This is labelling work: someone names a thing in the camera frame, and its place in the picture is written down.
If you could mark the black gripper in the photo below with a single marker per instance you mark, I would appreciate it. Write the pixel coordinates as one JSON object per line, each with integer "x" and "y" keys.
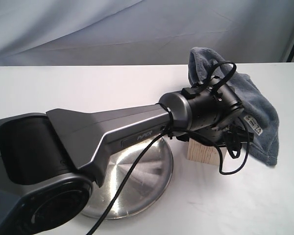
{"x": 235, "y": 133}

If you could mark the blue-grey fleece towel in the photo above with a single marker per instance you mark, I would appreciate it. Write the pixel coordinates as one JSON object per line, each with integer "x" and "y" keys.
{"x": 259, "y": 114}

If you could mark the light wooden block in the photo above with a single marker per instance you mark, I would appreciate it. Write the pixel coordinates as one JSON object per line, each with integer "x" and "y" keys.
{"x": 198, "y": 152}

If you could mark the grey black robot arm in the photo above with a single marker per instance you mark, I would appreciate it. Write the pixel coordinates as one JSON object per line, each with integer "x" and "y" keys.
{"x": 49, "y": 162}

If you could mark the round stainless steel plate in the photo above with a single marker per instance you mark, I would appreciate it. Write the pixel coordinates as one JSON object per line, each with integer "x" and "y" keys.
{"x": 146, "y": 184}

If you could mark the grey fabric backdrop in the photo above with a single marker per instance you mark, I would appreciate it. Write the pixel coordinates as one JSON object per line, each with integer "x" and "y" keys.
{"x": 142, "y": 32}

